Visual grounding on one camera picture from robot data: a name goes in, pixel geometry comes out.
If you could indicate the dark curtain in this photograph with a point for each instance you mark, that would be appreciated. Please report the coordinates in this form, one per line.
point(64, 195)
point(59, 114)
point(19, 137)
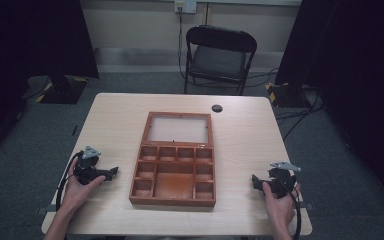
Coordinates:
point(356, 66)
point(30, 43)

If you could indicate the black folding chair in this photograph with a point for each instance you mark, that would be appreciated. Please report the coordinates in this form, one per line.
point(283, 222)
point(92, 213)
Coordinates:
point(218, 60)

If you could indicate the white wall outlet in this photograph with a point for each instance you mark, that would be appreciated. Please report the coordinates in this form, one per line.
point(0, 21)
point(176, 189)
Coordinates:
point(185, 6)

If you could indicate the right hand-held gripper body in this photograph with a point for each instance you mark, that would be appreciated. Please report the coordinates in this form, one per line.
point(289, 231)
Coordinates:
point(280, 183)

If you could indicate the person's left hand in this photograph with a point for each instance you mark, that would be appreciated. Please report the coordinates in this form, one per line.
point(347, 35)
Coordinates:
point(75, 193)

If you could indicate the wooden compartment box with glass lid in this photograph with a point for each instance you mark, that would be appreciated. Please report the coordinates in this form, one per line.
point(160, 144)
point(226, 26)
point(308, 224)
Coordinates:
point(175, 185)

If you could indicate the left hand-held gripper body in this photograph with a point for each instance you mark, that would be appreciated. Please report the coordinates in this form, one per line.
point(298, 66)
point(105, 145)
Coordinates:
point(86, 168)

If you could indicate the black stand base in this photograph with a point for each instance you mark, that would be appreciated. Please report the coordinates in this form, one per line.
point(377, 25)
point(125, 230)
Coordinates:
point(286, 95)
point(65, 91)

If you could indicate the person's right hand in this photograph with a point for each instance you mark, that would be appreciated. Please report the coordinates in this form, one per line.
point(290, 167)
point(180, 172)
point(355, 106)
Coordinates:
point(281, 210)

